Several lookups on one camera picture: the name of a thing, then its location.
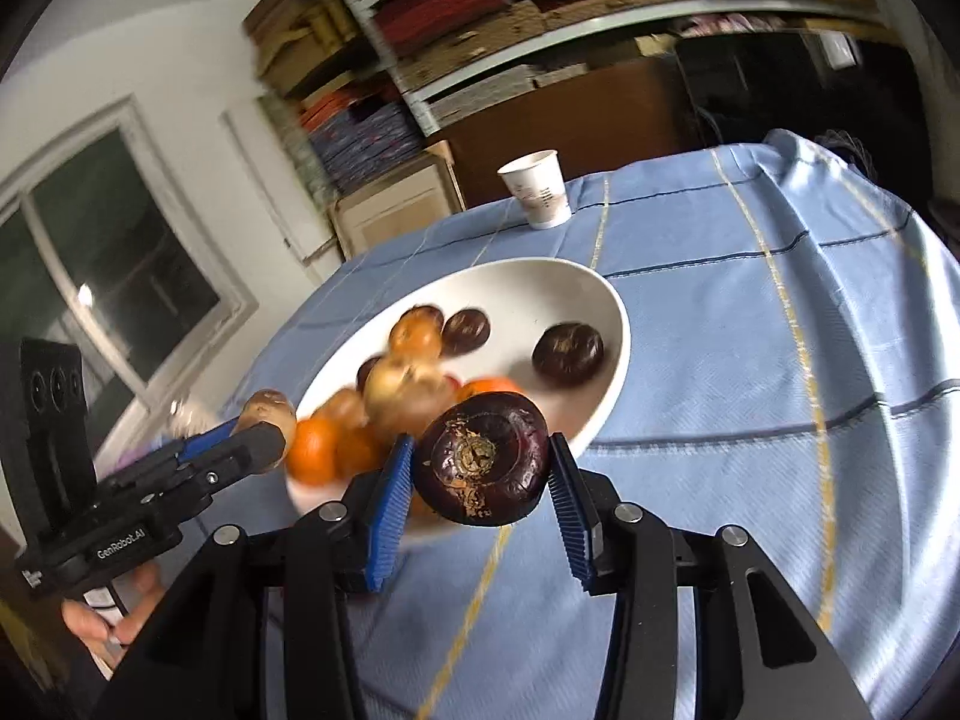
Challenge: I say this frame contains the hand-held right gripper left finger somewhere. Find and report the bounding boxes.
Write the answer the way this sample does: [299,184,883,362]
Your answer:
[90,433,416,720]

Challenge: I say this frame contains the white metal shelf rack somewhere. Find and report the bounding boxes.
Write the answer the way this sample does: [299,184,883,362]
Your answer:
[315,0,886,140]

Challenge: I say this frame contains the stack of woven flat boxes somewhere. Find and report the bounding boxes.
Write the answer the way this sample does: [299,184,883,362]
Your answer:
[244,0,706,102]

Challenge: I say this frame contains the person's left hand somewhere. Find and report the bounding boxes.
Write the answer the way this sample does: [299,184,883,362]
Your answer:
[60,562,170,672]

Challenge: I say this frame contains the light wooden picture frame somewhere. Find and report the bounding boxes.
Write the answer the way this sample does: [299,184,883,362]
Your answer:
[328,141,466,260]

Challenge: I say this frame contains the orange persimmon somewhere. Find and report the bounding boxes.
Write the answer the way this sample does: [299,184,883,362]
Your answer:
[334,424,391,477]

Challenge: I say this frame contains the brown wooden cabinet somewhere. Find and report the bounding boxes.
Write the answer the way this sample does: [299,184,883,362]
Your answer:
[424,52,713,211]

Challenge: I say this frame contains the green marbled board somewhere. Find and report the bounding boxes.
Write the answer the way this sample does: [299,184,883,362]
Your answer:
[259,90,335,207]

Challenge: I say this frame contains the brown round fruit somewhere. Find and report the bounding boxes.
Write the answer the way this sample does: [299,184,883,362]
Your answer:
[229,388,299,466]

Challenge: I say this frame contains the yellow pomegranate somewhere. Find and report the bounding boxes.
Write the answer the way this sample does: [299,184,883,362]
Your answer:
[363,358,460,440]

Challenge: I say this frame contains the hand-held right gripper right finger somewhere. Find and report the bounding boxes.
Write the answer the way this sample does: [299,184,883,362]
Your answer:
[547,433,875,720]

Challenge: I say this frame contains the white oval bowl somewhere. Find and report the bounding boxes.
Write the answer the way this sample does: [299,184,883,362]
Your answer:
[285,257,632,541]

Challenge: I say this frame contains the white paper cup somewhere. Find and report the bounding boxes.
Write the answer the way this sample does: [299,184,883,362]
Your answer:
[497,149,572,230]

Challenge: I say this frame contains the white wall trunking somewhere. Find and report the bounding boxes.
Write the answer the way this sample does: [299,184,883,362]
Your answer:
[221,101,342,263]

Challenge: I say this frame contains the orange pomegranate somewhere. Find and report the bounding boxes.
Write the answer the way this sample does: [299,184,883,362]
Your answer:
[388,305,446,359]

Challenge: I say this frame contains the white framed window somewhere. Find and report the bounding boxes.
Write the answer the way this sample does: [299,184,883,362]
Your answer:
[0,97,260,421]

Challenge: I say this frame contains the stack of blue patterned boxes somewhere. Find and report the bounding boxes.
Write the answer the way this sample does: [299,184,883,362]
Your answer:
[300,86,425,192]

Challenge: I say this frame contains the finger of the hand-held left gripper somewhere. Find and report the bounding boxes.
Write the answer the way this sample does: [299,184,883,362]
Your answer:
[112,420,242,488]
[169,424,277,518]

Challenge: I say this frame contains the brown kiwi fruit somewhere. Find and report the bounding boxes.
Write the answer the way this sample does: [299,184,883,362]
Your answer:
[311,388,370,432]

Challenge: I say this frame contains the blue striped tablecloth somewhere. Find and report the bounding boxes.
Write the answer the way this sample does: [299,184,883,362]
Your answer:
[97,127,960,720]

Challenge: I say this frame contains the tangerine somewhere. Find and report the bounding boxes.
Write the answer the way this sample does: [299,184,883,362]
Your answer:
[285,418,340,485]
[456,376,526,402]

